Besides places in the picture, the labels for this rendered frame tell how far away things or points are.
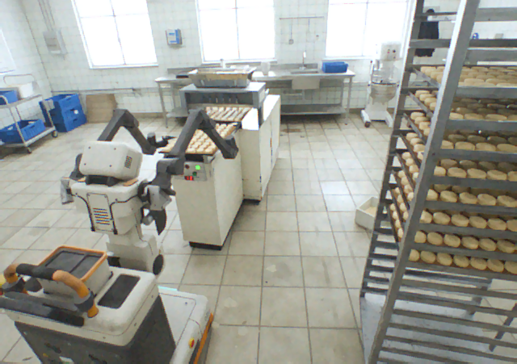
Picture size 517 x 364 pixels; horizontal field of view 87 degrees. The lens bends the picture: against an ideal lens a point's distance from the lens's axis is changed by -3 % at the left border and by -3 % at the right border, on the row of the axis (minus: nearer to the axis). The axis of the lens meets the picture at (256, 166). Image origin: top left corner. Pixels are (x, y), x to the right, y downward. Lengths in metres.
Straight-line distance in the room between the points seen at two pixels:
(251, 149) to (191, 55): 3.55
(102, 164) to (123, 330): 0.62
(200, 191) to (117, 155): 0.96
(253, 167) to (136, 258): 1.51
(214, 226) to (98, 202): 1.13
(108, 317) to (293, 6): 5.21
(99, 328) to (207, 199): 1.19
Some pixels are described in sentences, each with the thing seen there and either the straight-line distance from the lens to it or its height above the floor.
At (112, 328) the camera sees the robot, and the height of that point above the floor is 0.80.
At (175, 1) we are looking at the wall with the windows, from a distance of 5.86.
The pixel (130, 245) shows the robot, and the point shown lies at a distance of 1.46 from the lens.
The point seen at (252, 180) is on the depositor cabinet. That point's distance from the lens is 2.73.
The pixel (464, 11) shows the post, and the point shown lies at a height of 1.69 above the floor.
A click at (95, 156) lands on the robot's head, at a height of 1.22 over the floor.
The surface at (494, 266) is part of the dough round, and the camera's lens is 1.34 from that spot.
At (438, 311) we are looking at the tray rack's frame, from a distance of 2.10.
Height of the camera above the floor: 1.68
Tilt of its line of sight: 27 degrees down
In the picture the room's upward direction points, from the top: 3 degrees counter-clockwise
